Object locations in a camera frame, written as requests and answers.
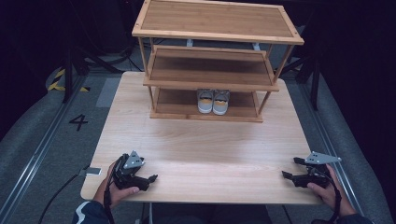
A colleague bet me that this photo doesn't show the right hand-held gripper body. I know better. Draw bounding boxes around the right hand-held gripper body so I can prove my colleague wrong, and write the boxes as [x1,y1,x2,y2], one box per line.
[292,150,343,189]

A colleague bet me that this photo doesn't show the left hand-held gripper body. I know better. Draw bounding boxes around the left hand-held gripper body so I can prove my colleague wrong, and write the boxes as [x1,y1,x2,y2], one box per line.
[111,150,150,191]

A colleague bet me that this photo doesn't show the grey white child's sneaker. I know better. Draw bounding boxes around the grey white child's sneaker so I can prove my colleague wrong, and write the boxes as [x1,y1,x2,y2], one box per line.
[212,89,232,117]
[196,89,215,115]

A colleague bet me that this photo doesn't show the wooden three-tier shoe rack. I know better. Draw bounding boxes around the wooden three-tier shoe rack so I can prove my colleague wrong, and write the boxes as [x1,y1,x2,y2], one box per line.
[131,0,305,124]

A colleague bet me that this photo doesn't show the person's right hand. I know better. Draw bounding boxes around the person's right hand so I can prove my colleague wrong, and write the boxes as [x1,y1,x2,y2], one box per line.
[305,163,358,217]

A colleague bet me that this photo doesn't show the person's left hand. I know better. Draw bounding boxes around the person's left hand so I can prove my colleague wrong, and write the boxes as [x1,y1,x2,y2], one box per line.
[92,161,141,209]

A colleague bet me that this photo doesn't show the small grey tag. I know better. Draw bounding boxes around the small grey tag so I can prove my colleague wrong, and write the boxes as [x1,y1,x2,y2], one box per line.
[83,167,103,176]

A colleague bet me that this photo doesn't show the person's dark trousers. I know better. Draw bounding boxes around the person's dark trousers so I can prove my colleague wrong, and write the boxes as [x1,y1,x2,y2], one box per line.
[146,203,275,224]

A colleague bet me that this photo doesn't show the black metal stand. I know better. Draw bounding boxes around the black metal stand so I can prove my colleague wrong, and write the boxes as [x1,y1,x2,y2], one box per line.
[60,46,132,105]
[281,52,321,112]

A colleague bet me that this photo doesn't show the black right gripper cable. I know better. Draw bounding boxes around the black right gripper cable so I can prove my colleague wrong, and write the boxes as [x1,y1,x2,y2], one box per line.
[311,166,343,224]

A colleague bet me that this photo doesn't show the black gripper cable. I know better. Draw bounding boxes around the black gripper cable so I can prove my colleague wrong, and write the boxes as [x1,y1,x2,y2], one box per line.
[103,155,125,224]
[311,166,343,224]

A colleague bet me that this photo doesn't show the metal floor rail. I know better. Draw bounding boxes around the metal floor rail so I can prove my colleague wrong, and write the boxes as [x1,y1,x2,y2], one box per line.
[0,74,89,218]
[293,78,363,216]

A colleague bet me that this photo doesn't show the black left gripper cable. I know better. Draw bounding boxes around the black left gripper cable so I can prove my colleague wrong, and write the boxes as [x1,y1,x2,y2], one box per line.
[103,155,125,224]

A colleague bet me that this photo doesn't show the black floor cable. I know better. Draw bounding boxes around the black floor cable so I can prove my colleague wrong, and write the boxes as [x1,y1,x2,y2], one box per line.
[36,172,87,224]

